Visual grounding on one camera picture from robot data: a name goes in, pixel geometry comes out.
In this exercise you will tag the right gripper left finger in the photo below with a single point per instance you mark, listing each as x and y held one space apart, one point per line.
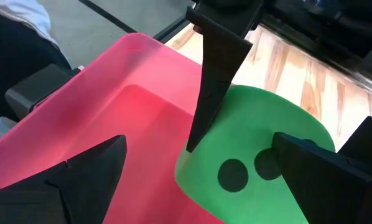
80 186

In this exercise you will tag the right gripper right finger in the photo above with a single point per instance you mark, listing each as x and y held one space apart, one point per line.
329 186

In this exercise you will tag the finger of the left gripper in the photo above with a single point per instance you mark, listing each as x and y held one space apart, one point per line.
220 62

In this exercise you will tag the green foam die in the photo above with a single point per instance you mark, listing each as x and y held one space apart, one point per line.
251 124

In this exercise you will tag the pink plastic tray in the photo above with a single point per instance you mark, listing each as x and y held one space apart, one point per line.
111 109

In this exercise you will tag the person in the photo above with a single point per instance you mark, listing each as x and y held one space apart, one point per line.
18 56

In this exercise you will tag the black box mount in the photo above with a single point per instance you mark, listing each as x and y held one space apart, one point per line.
39 87

